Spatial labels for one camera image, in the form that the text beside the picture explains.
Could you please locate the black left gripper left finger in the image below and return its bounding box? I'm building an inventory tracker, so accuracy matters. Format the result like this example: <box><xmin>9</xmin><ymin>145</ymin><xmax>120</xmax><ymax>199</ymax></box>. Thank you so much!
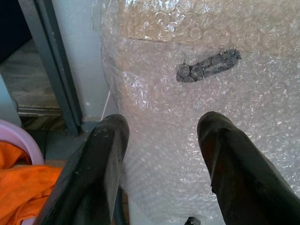
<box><xmin>34</xmin><ymin>113</ymin><xmax>131</xmax><ymax>225</ymax></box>

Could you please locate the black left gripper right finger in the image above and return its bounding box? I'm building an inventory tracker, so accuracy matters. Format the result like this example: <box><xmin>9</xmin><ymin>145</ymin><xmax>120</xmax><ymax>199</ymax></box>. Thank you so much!
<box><xmin>196</xmin><ymin>111</ymin><xmax>300</xmax><ymax>225</ymax></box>

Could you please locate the orange cloth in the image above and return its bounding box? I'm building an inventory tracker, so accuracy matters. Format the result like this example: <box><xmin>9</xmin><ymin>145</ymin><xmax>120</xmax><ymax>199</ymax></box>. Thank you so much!
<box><xmin>0</xmin><ymin>141</ymin><xmax>64</xmax><ymax>225</ymax></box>

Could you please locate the pink plastic basin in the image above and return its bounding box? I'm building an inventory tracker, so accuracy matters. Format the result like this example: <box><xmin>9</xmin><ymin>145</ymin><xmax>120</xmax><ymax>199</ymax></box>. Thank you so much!
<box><xmin>0</xmin><ymin>119</ymin><xmax>45</xmax><ymax>166</ymax></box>

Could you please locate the bubble-wrapped cardboard box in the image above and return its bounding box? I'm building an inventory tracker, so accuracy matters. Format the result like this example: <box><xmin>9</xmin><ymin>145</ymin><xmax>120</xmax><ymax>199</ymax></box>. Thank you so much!
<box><xmin>100</xmin><ymin>0</ymin><xmax>300</xmax><ymax>225</ymax></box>

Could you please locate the grey metal door frame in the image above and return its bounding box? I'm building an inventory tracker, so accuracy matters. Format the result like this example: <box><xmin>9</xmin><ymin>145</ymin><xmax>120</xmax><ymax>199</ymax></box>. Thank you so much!
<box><xmin>18</xmin><ymin>0</ymin><xmax>83</xmax><ymax>136</ymax></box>

